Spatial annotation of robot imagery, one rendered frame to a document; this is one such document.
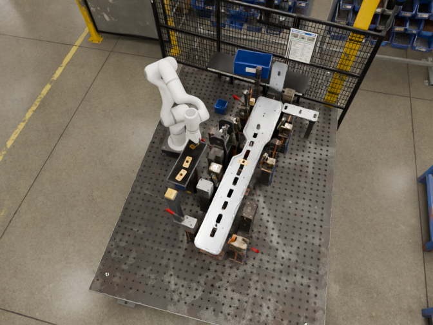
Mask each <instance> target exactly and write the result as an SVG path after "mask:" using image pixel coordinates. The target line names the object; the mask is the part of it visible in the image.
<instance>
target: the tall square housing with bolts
mask: <svg viewBox="0 0 433 325"><path fill-rule="evenodd" d="M213 191H214V190H213V183H212V182H210V181H207V180H204V179H200V180H199V182H198V184H197V194H198V195H200V196H202V197H200V196H199V200H200V201H199V203H200V211H202V212H204V213H207V211H208V209H209V207H210V205H211V203H212V201H213V198H214V197H213Z"/></svg>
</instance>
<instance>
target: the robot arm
mask: <svg viewBox="0 0 433 325"><path fill-rule="evenodd" d="M176 70H177V62H176V60H175V59H174V58H173V57H166V58H164V59H161V60H159V61H157V62H155V63H152V64H150V65H148V66H147V67H146V68H145V70H144V75H145V77H146V79H147V80H148V81H149V82H151V83H153V84H154V85H156V86H158V88H159V91H160V94H161V97H162V109H161V112H160V120H161V123H162V124H163V125H164V126H166V127H169V130H170V134H171V135H170V136H169V138H168V144H169V146H170V148H172V149H173V150H176V151H181V150H183V149H184V147H185V145H186V143H187V142H188V140H189V139H191V142H192V144H193V143H194V144H195V146H196V145H198V143H201V134H200V130H199V124H200V123H201V122H203V121H205V120H207V119H209V113H208V110H207V109H206V107H205V105H204V103H203V102H202V101H201V100H200V99H199V98H197V97H194V96H192V95H188V94H187V93H186V92H185V90H184V87H183V85H182V83H181V82H180V79H179V78H178V75H177V73H176ZM161 77H162V78H163V79H161ZM174 102H176V103H177V104H180V105H178V106H176V107H173V108H171V107H172V106H173V104H174ZM184 103H190V104H194V105H195V106H196V107H197V108H198V110H196V109H194V108H189V107H188V106H187V105H186V104H184ZM185 125H186V132H185V129H184V126H185Z"/></svg>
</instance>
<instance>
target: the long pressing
mask: <svg viewBox="0 0 433 325"><path fill-rule="evenodd" d="M283 106H284V104H283V103H282V102H280V101H275V100H273V99H269V98H266V97H261V96H260V97H259V98H258V99H257V100H256V103H255V105H254V107H253V110H252V112H251V114H250V116H249V118H248V120H247V122H246V125H245V127H244V129H243V135H244V136H245V138H246V140H247V141H246V143H245V146H244V148H243V150H242V153H240V154H238V155H235V156H233V157H232V159H231V161H230V163H229V166H228V167H227V170H226V172H225V174H224V176H223V178H222V181H221V183H220V185H219V187H218V190H217V191H216V194H215V196H214V198H213V201H212V203H211V205H210V207H209V209H208V211H207V213H206V216H205V218H204V220H203V222H202V225H201V227H200V229H199V231H198V233H197V236H196V238H195V241H194V243H195V246H196V247H197V248H199V249H201V250H204V251H206V252H209V253H212V254H213V255H218V254H219V253H220V252H221V251H222V248H223V246H224V243H225V241H226V239H227V236H228V233H229V231H230V229H231V226H232V223H233V221H234V219H235V216H236V213H237V211H238V209H239V206H240V203H241V202H242V199H243V197H244V194H245V191H246V189H247V186H248V184H249V181H250V179H251V177H252V174H253V172H254V170H255V167H256V164H257V162H258V159H259V157H260V154H261V152H262V150H263V147H264V146H265V145H266V144H267V143H268V142H269V141H270V139H271V136H272V134H273V131H274V128H275V126H276V124H277V121H278V118H279V116H280V114H281V111H282V108H283ZM264 113H265V114H264ZM263 115H264V117H263ZM258 123H259V124H260V125H261V127H260V129H259V130H257V129H256V126H257V124H258ZM254 133H257V134H258V135H257V137H256V138H254V137H253V134H254ZM251 141H253V142H254V144H253V147H250V146H249V143H250V142H251ZM247 150H250V153H249V156H248V158H247V161H249V165H248V166H246V165H244V168H243V170H242V173H241V174H240V176H238V175H236V173H237V171H238V169H239V167H240V165H241V164H240V163H239V162H238V160H239V159H243V158H244V155H245V153H246V151H247ZM235 177H238V182H237V184H236V186H233V185H232V183H233V181H234V178H235ZM230 189H233V190H234V191H233V194H232V196H231V198H229V197H227V194H228V192H229V190H230ZM221 197H222V198H221ZM224 201H227V202H228V205H227V208H226V210H225V211H224V210H222V209H221V208H222V206H223V203H224ZM219 214H222V215H223V217H222V219H221V221H220V224H218V226H217V227H215V224H216V220H217V217H218V215H219ZM213 227H215V228H217V231H216V233H215V236H214V237H213V238H212V237H210V233H211V231H212V229H213Z"/></svg>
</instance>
